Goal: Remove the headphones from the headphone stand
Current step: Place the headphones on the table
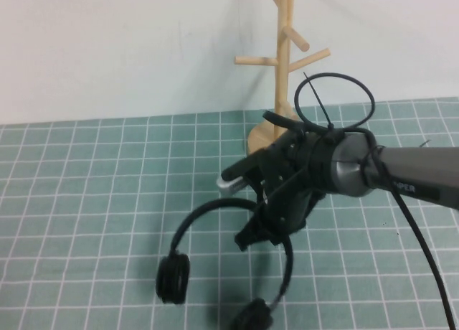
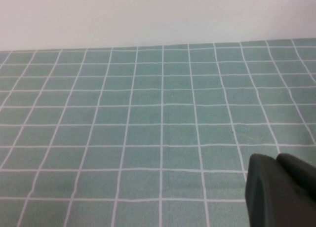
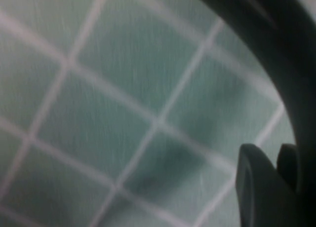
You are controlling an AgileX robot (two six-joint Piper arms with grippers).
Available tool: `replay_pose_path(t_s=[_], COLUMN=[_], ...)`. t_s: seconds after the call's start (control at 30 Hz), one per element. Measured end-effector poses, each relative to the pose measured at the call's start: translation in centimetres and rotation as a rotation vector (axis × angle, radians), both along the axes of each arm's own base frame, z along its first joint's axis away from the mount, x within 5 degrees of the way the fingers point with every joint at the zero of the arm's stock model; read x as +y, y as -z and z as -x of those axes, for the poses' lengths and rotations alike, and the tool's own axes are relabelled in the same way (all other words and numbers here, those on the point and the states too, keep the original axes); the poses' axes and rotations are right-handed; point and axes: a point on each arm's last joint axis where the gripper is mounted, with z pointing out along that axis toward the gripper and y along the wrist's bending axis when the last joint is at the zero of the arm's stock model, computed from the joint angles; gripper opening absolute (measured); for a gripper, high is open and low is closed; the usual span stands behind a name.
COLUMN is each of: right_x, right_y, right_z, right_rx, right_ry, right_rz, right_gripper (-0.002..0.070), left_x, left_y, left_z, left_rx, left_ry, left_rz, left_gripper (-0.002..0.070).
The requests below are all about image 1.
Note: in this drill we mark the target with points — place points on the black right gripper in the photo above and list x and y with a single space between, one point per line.
305 165

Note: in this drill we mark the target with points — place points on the black over-ear headphones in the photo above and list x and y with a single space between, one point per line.
174 278

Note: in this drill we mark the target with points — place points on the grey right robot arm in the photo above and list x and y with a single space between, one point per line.
412 168

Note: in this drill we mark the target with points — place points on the wooden branch headphone stand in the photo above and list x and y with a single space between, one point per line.
281 57

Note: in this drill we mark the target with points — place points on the teal checkered tablecloth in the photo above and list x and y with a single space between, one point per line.
107 201

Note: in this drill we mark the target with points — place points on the black zip tie loop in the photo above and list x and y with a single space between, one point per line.
371 100

